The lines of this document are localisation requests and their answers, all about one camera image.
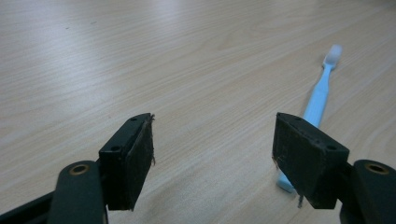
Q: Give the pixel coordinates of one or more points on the light blue toothbrush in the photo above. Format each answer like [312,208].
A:
[320,96]

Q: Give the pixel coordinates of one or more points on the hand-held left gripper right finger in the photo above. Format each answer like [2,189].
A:
[306,158]

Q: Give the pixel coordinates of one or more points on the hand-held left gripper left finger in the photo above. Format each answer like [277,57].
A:
[124,165]

